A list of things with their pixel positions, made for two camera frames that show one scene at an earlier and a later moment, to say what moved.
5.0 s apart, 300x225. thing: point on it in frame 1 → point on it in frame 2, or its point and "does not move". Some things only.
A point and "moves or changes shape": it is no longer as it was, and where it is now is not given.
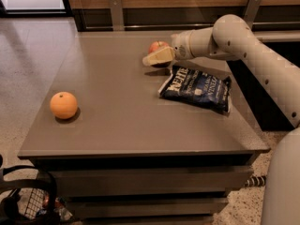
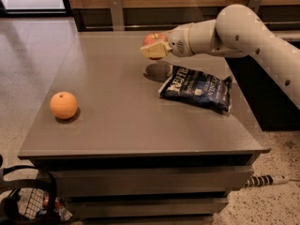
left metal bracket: (117, 14) does not move
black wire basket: (28, 202) does not move
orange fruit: (64, 105) does not move
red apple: (157, 45) moves or changes shape
